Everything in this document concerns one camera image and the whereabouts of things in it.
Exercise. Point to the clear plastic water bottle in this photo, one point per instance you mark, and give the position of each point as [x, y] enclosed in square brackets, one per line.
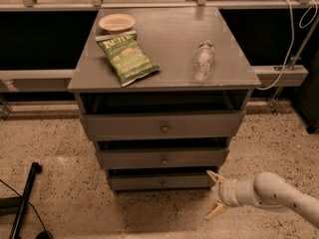
[203, 61]

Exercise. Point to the grey wooden drawer cabinet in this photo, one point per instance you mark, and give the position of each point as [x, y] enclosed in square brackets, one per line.
[170, 36]

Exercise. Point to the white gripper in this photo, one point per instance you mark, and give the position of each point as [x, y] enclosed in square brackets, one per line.
[226, 192]

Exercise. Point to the dark cabinet at right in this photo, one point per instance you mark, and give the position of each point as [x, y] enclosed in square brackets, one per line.
[306, 100]

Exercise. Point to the grey bottom drawer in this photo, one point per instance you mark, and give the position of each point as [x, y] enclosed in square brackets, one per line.
[165, 181]

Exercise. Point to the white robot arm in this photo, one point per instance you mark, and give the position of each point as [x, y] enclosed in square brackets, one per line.
[266, 191]

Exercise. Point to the grey top drawer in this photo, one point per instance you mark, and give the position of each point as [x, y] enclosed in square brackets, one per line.
[161, 126]

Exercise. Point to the grey drawer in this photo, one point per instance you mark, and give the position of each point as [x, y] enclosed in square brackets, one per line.
[161, 126]
[165, 181]
[161, 158]

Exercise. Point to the metal railing frame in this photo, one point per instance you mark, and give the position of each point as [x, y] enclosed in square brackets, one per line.
[42, 41]

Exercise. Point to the green chip bag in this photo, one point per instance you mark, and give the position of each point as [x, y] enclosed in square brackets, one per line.
[126, 57]

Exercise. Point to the grey middle drawer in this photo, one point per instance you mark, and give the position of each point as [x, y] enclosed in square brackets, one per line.
[161, 158]

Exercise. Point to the black metal stand leg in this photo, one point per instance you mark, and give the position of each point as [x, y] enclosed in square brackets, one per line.
[17, 205]

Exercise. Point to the beige paper bowl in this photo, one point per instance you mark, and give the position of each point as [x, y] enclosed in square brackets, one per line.
[117, 22]

